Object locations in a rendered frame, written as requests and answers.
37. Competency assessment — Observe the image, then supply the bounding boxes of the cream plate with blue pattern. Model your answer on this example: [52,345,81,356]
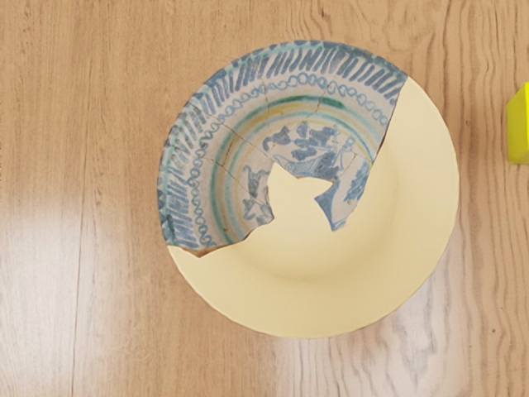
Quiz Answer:
[155,40,461,339]

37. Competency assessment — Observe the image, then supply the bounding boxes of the yellow block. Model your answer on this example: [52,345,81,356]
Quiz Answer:
[505,82,529,165]

